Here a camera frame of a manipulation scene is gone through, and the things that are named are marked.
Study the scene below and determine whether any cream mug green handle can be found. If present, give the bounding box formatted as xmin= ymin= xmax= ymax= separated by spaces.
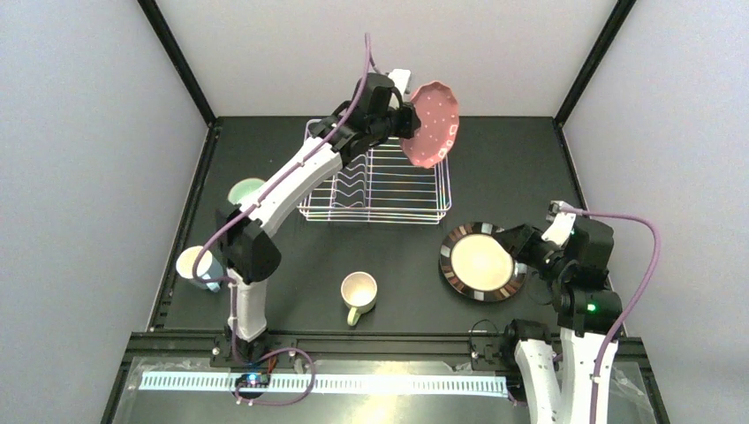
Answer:
xmin=340 ymin=271 xmax=378 ymax=327

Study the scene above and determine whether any pink polka dot plate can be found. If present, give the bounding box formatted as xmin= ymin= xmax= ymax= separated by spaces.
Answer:
xmin=400 ymin=80 xmax=459 ymax=169

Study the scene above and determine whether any black right frame post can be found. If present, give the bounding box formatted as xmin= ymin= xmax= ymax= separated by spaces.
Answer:
xmin=554 ymin=0 xmax=637 ymax=129

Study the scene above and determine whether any black left frame post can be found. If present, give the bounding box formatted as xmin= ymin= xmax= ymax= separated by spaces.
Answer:
xmin=137 ymin=0 xmax=216 ymax=128

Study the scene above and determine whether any white mug blue handle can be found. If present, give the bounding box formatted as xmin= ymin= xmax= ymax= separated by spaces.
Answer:
xmin=175 ymin=246 xmax=225 ymax=292

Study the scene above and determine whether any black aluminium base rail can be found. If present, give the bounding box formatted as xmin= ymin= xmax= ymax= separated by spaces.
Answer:
xmin=101 ymin=328 xmax=670 ymax=423

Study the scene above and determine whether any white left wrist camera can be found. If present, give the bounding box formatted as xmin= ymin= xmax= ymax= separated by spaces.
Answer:
xmin=386 ymin=68 xmax=412 ymax=95

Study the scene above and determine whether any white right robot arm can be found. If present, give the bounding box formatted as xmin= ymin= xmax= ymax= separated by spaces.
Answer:
xmin=495 ymin=213 xmax=623 ymax=423

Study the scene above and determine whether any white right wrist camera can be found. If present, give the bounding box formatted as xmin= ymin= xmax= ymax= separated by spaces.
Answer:
xmin=541 ymin=201 xmax=578 ymax=247

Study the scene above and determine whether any white LED light strip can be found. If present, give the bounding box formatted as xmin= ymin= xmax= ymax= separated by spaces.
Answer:
xmin=135 ymin=371 xmax=508 ymax=398

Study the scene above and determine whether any green celadon bowl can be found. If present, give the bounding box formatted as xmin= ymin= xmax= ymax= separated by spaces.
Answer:
xmin=227 ymin=178 xmax=265 ymax=204

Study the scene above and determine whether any dark striped plate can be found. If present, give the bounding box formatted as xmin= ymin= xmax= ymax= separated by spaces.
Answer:
xmin=438 ymin=222 xmax=527 ymax=303

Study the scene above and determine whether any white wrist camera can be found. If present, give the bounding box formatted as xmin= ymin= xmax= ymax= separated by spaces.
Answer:
xmin=386 ymin=68 xmax=412 ymax=95
xmin=541 ymin=201 xmax=578 ymax=247

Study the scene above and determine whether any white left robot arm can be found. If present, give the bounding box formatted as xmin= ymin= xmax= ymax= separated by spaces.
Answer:
xmin=217 ymin=69 xmax=420 ymax=343

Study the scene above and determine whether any black frame post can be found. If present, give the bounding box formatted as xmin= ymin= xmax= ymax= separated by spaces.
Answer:
xmin=554 ymin=0 xmax=637 ymax=129
xmin=137 ymin=0 xmax=216 ymax=128

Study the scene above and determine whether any white wire dish rack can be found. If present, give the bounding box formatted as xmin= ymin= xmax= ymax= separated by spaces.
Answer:
xmin=298 ymin=139 xmax=451 ymax=224

